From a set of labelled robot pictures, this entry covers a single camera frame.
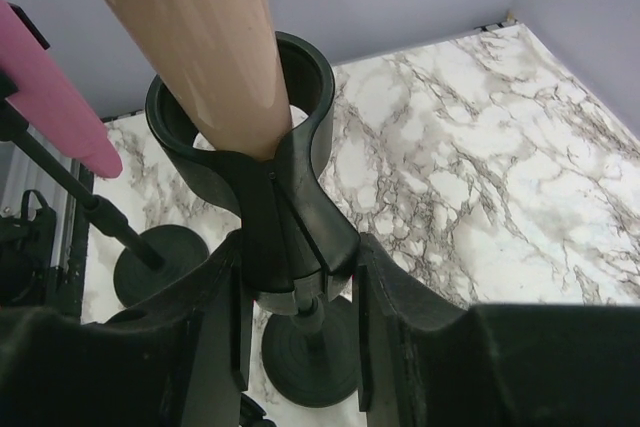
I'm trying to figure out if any beige microphone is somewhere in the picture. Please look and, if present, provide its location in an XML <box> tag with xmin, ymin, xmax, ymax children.
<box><xmin>105</xmin><ymin>0</ymin><xmax>292</xmax><ymax>160</ymax></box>

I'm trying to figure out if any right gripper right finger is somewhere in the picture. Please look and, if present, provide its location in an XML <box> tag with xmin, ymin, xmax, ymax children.
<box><xmin>353</xmin><ymin>234</ymin><xmax>639</xmax><ymax>426</ymax></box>

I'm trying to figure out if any black round-base pink-mic stand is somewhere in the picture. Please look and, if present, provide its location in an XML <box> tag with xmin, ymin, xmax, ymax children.
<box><xmin>1</xmin><ymin>3</ymin><xmax>209</xmax><ymax>307</ymax></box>

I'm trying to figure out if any black round-base clip stand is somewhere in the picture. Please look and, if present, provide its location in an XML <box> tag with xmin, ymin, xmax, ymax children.
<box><xmin>145</xmin><ymin>32</ymin><xmax>360</xmax><ymax>408</ymax></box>

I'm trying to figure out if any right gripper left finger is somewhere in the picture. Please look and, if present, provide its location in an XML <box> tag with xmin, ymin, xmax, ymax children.
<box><xmin>1</xmin><ymin>232</ymin><xmax>251</xmax><ymax>426</ymax></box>

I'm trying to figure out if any pink microphone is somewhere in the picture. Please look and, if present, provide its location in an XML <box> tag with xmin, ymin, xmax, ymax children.
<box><xmin>1</xmin><ymin>0</ymin><xmax>122</xmax><ymax>178</ymax></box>

